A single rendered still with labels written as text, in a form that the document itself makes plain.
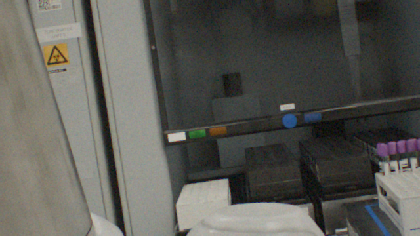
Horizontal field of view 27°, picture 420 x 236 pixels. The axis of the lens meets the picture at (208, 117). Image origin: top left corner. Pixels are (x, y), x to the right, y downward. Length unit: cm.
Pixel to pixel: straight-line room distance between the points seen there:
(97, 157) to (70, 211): 115
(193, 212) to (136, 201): 28
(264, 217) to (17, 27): 28
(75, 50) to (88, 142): 20
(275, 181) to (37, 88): 121
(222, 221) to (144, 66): 112
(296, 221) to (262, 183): 108
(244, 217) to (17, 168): 21
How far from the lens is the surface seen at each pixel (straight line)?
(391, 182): 149
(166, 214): 191
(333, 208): 182
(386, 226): 143
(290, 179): 188
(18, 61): 70
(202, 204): 165
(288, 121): 185
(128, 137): 189
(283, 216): 79
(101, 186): 192
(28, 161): 72
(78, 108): 191
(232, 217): 79
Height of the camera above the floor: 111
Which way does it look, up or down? 3 degrees down
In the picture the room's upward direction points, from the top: 8 degrees counter-clockwise
